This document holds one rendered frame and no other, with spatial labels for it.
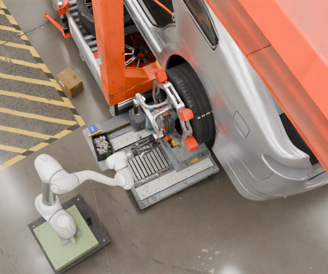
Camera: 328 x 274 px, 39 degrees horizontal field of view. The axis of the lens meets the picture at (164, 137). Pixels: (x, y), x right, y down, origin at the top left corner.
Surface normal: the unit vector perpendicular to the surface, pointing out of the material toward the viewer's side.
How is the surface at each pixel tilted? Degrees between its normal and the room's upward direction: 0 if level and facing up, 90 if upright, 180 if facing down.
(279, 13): 90
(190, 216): 0
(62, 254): 1
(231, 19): 0
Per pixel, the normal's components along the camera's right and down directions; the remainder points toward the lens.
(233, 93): -0.85, 0.30
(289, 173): 0.30, -0.41
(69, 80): 0.06, -0.44
